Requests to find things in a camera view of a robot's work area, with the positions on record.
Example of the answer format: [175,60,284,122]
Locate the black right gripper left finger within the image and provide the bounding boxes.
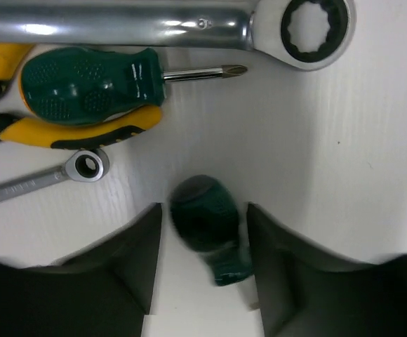
[0,203,163,336]

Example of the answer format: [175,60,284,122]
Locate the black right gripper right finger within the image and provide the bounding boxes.
[246,203,407,336]

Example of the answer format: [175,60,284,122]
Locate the green handled screwdriver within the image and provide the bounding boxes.
[168,173,260,311]

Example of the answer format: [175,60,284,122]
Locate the green yellow stubby screwdriver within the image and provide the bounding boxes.
[19,46,248,126]

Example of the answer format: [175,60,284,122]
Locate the silver combination wrench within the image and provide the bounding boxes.
[0,149,110,203]

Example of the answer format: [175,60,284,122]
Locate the green yellow long-nose pliers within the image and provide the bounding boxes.
[0,43,162,150]

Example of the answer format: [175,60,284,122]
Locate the silver ratchet wrench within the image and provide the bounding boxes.
[0,1,356,71]

